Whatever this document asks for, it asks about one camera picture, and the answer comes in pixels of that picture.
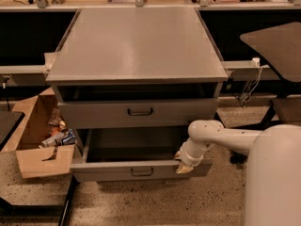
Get trash items in box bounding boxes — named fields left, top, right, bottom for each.
left=39, top=108, right=76, bottom=148

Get white cables with plug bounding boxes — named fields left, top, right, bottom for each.
left=238, top=57, right=264, bottom=106

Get grey metal drawer cabinet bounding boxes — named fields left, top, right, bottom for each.
left=45, top=7, right=229, bottom=162

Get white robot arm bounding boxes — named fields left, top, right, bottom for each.
left=175, top=121, right=301, bottom=226

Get grey top drawer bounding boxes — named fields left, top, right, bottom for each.
left=58, top=99, right=218, bottom=129

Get long grey workbench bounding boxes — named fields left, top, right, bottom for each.
left=0, top=0, right=301, bottom=88

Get open cardboard box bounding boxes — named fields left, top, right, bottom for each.
left=2, top=89, right=74, bottom=179

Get grey drawer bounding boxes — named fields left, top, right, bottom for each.
left=71, top=126, right=212, bottom=182
left=58, top=99, right=218, bottom=129

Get black office chair right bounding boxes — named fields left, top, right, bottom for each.
left=219, top=22, right=301, bottom=155

